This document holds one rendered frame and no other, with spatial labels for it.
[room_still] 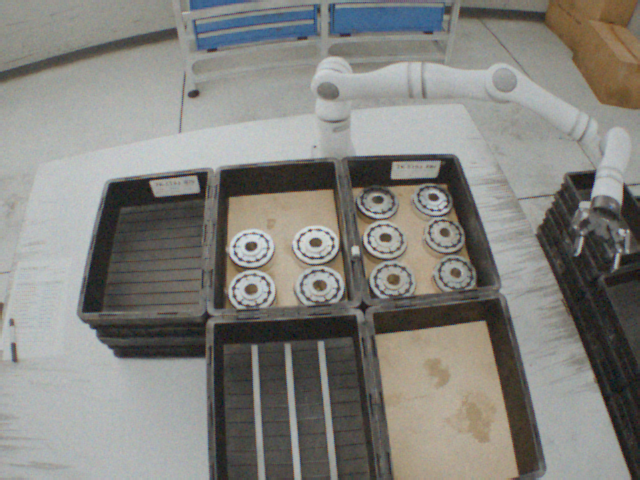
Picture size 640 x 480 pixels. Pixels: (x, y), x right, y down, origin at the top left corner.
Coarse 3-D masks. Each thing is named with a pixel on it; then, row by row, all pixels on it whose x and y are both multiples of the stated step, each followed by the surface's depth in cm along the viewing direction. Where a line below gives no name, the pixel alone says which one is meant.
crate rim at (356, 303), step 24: (216, 168) 112; (240, 168) 112; (336, 168) 112; (216, 192) 110; (216, 216) 104; (360, 288) 93; (216, 312) 90; (240, 312) 90; (264, 312) 90; (288, 312) 90
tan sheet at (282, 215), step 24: (312, 192) 121; (240, 216) 116; (264, 216) 116; (288, 216) 116; (312, 216) 116; (336, 216) 116; (288, 240) 112; (288, 264) 108; (336, 264) 108; (288, 288) 105
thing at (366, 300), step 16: (352, 160) 114; (368, 160) 114; (384, 160) 114; (464, 176) 111; (352, 192) 108; (352, 208) 105; (352, 224) 102; (480, 224) 102; (496, 272) 95; (368, 288) 93; (480, 288) 93; (496, 288) 93; (368, 304) 91; (384, 304) 91
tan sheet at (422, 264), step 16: (400, 192) 121; (400, 208) 118; (368, 224) 115; (400, 224) 115; (416, 224) 115; (416, 240) 112; (416, 256) 110; (432, 256) 110; (464, 256) 109; (368, 272) 107; (416, 272) 107; (432, 272) 107; (416, 288) 105; (432, 288) 105
